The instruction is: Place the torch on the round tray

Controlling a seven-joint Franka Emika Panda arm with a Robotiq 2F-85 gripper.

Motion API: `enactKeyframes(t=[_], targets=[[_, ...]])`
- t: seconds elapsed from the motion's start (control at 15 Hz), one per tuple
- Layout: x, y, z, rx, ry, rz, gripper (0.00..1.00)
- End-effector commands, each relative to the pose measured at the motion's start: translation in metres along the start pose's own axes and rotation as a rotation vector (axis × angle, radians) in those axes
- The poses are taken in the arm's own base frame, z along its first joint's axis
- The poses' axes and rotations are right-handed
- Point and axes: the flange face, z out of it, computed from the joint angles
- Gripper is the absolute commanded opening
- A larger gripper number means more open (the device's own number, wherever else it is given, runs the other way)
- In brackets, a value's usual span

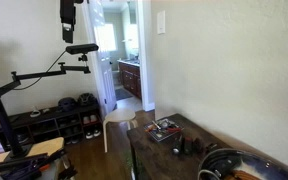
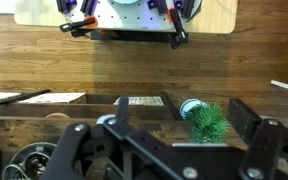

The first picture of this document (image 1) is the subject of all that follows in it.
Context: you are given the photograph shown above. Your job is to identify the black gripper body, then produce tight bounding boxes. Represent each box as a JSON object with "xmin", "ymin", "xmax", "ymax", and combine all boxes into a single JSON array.
[{"xmin": 59, "ymin": 0, "xmax": 77, "ymax": 25}]

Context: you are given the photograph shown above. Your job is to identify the white round stool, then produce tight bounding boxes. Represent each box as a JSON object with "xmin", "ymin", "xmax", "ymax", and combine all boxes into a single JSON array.
[{"xmin": 102, "ymin": 108, "xmax": 139, "ymax": 154}]

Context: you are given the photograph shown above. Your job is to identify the blue white square tray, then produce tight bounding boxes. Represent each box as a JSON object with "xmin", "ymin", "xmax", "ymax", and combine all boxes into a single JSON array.
[{"xmin": 143, "ymin": 117, "xmax": 185, "ymax": 143}]

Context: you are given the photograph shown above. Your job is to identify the dark round plate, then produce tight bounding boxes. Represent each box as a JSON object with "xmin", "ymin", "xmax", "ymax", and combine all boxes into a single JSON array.
[{"xmin": 199, "ymin": 151, "xmax": 242, "ymax": 179}]

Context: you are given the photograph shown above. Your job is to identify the blue round ceramic tray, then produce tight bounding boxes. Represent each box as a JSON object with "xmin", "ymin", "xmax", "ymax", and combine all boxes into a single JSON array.
[{"xmin": 197, "ymin": 148, "xmax": 288, "ymax": 180}]

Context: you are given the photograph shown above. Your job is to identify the bright window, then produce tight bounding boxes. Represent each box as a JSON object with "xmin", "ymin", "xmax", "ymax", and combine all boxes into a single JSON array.
[{"xmin": 103, "ymin": 22, "xmax": 118, "ymax": 53}]

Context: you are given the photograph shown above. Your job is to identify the white panel door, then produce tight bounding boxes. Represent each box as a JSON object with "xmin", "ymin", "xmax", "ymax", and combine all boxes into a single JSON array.
[{"xmin": 83, "ymin": 0, "xmax": 118, "ymax": 115}]

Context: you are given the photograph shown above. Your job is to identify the black bicycle helmet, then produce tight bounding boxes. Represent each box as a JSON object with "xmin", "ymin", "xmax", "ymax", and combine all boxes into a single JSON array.
[
  {"xmin": 57, "ymin": 96, "xmax": 78, "ymax": 113},
  {"xmin": 77, "ymin": 92, "xmax": 99, "ymax": 107}
]

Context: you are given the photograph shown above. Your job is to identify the dark wood vanity cabinet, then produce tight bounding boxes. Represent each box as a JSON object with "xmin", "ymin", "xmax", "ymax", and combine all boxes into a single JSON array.
[{"xmin": 117, "ymin": 59, "xmax": 143, "ymax": 100}]

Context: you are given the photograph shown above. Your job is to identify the dark bath mat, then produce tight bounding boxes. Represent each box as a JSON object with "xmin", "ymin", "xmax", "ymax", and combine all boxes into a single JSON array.
[{"xmin": 114, "ymin": 87, "xmax": 134, "ymax": 102}]

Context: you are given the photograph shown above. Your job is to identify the white small object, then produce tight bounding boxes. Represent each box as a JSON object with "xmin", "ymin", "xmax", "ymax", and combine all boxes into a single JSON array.
[{"xmin": 29, "ymin": 105, "xmax": 42, "ymax": 119}]

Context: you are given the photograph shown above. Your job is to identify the dark wooden shoe shelf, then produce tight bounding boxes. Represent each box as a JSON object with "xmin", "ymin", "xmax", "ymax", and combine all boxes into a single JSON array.
[{"xmin": 0, "ymin": 103, "xmax": 104, "ymax": 153}]

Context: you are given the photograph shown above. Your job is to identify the white black sneakers pair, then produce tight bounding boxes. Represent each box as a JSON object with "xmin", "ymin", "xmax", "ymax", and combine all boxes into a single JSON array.
[{"xmin": 85, "ymin": 128, "xmax": 102, "ymax": 140}]

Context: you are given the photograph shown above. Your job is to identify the light wooden board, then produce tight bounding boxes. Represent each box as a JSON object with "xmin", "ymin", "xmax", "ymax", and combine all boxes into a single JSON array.
[{"xmin": 0, "ymin": 136, "xmax": 65, "ymax": 165}]

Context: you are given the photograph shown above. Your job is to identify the black folding stand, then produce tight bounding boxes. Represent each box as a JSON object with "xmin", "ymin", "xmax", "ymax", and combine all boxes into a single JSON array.
[{"xmin": 0, "ymin": 149, "xmax": 79, "ymax": 180}]

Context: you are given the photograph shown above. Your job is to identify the dark red small item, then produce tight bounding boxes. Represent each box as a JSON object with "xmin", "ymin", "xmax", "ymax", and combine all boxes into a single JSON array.
[{"xmin": 183, "ymin": 136, "xmax": 194, "ymax": 155}]

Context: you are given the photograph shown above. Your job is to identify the small dark block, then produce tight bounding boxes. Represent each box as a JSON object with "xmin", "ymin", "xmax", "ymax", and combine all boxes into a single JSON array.
[
  {"xmin": 193, "ymin": 137, "xmax": 205, "ymax": 155},
  {"xmin": 205, "ymin": 142, "xmax": 219, "ymax": 153}
]

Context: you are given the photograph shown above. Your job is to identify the brown wooden item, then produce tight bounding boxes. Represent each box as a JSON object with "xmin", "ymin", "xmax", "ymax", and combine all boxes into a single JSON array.
[{"xmin": 223, "ymin": 169, "xmax": 262, "ymax": 180}]

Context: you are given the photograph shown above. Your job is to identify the black stereo camera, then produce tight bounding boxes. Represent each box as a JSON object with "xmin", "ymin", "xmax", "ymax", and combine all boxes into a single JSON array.
[{"xmin": 65, "ymin": 43, "xmax": 100, "ymax": 56}]

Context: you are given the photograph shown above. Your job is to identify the black camera cable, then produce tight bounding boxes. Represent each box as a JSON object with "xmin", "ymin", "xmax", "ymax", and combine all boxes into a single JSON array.
[{"xmin": 12, "ymin": 49, "xmax": 67, "ymax": 92}]

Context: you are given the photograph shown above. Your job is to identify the white wall switch plate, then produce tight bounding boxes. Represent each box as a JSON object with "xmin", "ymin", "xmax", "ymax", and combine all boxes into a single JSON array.
[{"xmin": 156, "ymin": 9, "xmax": 167, "ymax": 36}]

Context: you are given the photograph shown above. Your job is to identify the orange handled tool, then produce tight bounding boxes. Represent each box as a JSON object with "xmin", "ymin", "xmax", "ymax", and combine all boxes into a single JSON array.
[{"xmin": 166, "ymin": 126, "xmax": 182, "ymax": 133}]

